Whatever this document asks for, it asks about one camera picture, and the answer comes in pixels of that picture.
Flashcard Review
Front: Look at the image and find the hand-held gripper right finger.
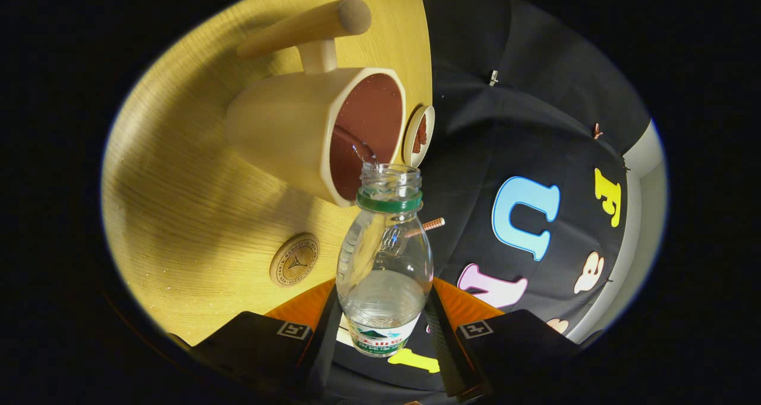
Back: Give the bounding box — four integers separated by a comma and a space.
423, 277, 580, 403

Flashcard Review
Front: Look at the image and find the wooden table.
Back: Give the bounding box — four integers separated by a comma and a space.
101, 0, 433, 346

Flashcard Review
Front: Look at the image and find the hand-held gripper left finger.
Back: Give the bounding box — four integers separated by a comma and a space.
178, 279, 344, 401

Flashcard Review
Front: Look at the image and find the round cork coaster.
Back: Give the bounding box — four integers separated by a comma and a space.
269, 233, 320, 288

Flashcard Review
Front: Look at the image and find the clear plastic bottle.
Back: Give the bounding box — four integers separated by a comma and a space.
336, 162, 435, 358

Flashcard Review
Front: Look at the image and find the striped paper straw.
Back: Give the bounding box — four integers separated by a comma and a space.
406, 217, 445, 238

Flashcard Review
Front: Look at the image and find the white round plate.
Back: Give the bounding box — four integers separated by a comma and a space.
402, 105, 435, 168

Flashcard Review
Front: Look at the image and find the beige cup with wooden handle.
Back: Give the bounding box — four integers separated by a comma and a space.
225, 0, 407, 208

